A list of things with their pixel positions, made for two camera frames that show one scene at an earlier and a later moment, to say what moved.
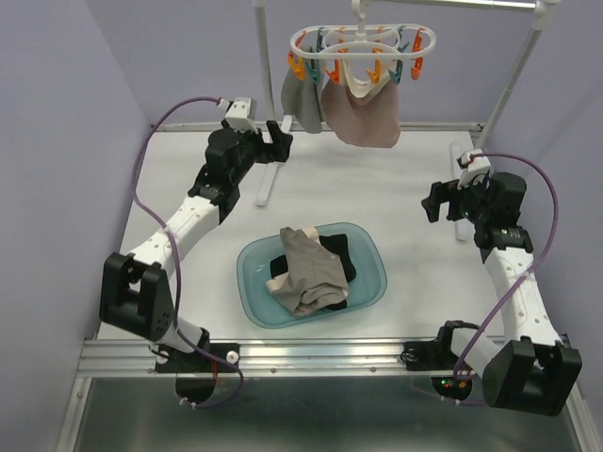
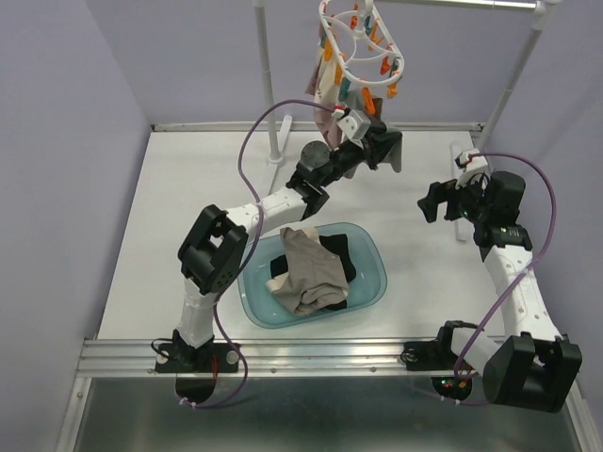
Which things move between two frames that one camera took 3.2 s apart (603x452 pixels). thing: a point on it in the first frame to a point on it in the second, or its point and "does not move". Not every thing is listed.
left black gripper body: x=263 y=144 to x=377 y=142
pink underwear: x=359 y=111 to x=321 y=84
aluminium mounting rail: x=259 y=358 does not move
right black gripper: x=452 y=201 does not move
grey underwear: x=315 y=279 does not move
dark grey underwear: x=302 y=100 to x=382 y=144
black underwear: x=337 y=246 does not move
